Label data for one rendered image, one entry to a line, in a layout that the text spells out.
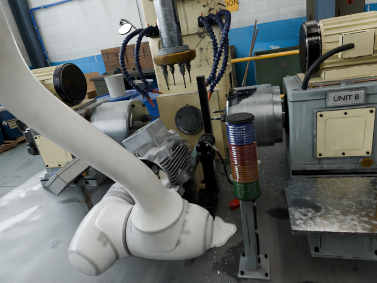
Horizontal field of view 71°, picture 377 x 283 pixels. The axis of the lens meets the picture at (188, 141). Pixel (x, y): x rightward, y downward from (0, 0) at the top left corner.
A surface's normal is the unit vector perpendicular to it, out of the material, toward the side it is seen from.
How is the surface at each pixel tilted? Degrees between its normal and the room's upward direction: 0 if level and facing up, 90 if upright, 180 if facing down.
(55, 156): 90
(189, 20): 90
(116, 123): 66
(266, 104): 54
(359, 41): 90
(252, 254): 90
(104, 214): 9
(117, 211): 5
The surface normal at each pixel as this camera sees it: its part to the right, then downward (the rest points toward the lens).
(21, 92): 0.57, 0.09
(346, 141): -0.24, 0.39
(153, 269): -0.17, -0.92
